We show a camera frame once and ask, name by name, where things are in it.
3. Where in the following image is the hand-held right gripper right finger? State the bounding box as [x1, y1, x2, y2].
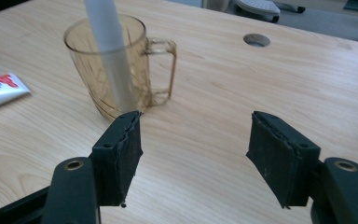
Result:
[245, 110, 322, 210]

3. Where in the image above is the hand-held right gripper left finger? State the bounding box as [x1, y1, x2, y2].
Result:
[90, 110, 145, 209]

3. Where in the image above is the amber transparent cup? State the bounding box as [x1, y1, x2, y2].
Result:
[62, 13, 178, 123]

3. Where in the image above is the white electric toothbrush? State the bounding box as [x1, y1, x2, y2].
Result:
[83, 0, 138, 113]

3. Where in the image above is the white toothpaste tube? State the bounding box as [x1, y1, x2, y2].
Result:
[0, 72, 33, 115]

